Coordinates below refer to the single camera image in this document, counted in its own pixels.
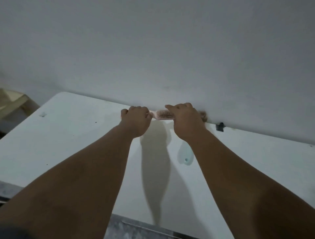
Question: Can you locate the person's left hand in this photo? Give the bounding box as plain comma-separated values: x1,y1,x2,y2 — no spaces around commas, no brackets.
120,106,154,138

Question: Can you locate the person's right hand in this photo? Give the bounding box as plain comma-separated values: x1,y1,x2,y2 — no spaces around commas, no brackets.
164,103,207,143

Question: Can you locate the pink hairbrush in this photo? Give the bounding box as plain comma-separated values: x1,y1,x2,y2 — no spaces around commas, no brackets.
150,110,176,121

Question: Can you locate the person's right forearm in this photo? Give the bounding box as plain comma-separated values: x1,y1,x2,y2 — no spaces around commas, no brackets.
183,128,315,239

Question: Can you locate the person's left forearm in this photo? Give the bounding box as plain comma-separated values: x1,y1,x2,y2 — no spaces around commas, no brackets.
0,123,135,239

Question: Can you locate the light blue plastic brush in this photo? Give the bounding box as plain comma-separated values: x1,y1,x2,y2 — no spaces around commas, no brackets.
177,141,195,166

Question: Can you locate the beige furniture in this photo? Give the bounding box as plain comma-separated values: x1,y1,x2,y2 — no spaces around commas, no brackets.
0,88,40,134

